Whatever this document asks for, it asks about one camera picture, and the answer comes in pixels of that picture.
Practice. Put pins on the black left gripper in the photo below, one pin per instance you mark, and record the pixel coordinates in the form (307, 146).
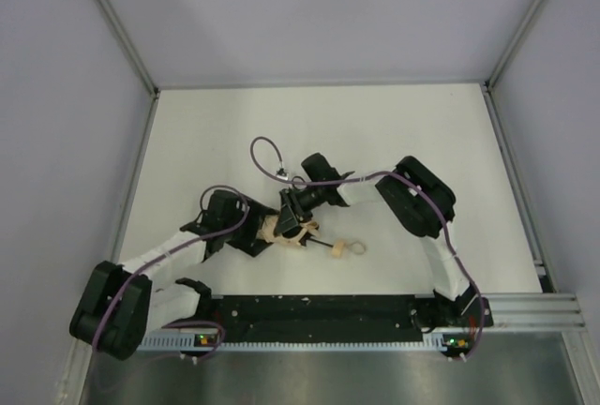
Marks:
(256, 240)

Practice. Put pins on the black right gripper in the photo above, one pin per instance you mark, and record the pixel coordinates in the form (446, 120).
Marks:
(291, 205)

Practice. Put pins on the beige and black folding umbrella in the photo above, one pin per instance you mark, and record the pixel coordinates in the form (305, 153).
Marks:
(308, 232)

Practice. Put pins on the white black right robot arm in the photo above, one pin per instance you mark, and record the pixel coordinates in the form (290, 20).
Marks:
(421, 202)

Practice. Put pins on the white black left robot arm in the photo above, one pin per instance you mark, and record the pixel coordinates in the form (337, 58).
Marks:
(123, 302)

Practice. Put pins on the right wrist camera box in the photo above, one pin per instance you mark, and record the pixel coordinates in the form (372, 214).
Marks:
(290, 180)

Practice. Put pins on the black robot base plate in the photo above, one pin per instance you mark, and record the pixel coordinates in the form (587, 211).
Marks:
(330, 318)

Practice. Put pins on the aluminium frame post left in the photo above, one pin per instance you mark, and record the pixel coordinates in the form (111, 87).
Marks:
(127, 46)

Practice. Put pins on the aluminium frame post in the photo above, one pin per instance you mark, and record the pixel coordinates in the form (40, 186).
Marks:
(127, 46)
(524, 28)

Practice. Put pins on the aluminium frame rail front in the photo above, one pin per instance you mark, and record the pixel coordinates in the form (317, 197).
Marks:
(512, 313)

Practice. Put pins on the aluminium frame post right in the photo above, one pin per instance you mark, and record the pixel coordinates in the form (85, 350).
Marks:
(524, 28)

